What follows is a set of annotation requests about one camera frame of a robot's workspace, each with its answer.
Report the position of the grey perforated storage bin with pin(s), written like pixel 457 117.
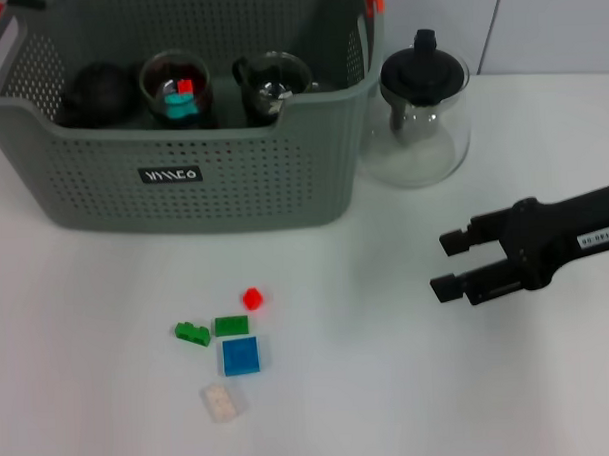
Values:
pixel 208 201

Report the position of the thick green toy brick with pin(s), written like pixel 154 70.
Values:
pixel 193 334

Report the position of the glass teapot with black lid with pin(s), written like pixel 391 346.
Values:
pixel 424 74

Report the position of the small red toy brick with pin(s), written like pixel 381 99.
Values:
pixel 184 87
pixel 252 299

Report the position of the flat green two-stud brick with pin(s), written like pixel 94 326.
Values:
pixel 231 326

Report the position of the blue square toy brick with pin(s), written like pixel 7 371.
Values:
pixel 241 357

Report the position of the black ceramic teapot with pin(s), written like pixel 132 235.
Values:
pixel 97 95

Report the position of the teal square toy brick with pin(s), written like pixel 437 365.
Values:
pixel 180 108

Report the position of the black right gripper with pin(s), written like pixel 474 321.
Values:
pixel 550 239

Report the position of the translucent white square brick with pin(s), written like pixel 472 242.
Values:
pixel 221 403

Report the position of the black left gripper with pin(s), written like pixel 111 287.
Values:
pixel 26 2

